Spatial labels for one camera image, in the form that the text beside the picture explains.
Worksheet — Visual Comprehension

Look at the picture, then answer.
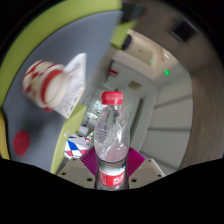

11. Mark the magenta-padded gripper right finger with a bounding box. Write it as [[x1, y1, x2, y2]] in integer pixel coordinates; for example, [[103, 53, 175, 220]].
[[126, 147, 167, 190]]

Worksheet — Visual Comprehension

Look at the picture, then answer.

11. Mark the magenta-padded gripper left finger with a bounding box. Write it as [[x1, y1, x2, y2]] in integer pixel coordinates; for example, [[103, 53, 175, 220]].
[[56, 147, 99, 190]]

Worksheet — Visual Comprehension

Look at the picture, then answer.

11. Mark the clear red-capped water bottle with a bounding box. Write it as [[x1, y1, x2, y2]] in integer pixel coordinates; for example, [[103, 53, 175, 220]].
[[93, 90, 130, 191]]

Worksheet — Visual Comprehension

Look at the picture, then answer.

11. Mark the white red blue cube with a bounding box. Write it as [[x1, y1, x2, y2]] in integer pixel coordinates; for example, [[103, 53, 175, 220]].
[[64, 133, 89, 159]]

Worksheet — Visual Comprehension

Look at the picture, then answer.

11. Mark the large lime green ottoman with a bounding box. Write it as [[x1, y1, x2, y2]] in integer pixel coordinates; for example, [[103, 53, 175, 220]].
[[50, 104, 88, 174]]

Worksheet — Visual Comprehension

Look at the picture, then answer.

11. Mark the flat round red coaster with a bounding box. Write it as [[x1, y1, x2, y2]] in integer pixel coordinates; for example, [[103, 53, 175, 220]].
[[12, 130, 31, 157]]

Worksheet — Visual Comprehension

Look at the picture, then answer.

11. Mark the yellow seat cushion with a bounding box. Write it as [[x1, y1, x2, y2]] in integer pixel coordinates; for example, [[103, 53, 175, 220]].
[[0, 109, 11, 160]]

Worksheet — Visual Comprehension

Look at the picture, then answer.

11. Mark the colourful printed magazine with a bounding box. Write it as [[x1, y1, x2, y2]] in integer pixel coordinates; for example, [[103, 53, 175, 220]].
[[53, 52, 88, 120]]

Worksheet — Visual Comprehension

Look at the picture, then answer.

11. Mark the red and white cup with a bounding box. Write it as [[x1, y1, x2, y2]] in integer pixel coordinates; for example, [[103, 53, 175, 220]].
[[21, 59, 69, 113]]

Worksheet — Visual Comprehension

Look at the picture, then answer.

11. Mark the red fire cabinet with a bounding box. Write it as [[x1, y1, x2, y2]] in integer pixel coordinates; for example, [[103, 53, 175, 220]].
[[107, 68, 118, 78]]

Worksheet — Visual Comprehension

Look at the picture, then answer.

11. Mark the black chair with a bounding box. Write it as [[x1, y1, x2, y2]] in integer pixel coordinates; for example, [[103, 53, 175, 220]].
[[121, 33, 133, 51]]

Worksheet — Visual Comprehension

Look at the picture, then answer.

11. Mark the lime green seat cushion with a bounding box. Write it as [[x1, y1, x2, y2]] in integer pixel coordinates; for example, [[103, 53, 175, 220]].
[[0, 0, 124, 108]]

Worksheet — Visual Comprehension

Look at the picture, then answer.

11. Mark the black ottoman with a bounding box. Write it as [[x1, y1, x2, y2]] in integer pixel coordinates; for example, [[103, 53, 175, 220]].
[[121, 3, 146, 23]]

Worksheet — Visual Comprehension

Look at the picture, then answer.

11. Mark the framed wall picture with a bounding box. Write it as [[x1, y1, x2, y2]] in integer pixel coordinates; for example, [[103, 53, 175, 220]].
[[128, 80, 142, 91]]

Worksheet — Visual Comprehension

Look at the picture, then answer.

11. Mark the black wall monitor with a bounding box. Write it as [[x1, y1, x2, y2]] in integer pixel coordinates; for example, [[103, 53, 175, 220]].
[[171, 19, 198, 43]]

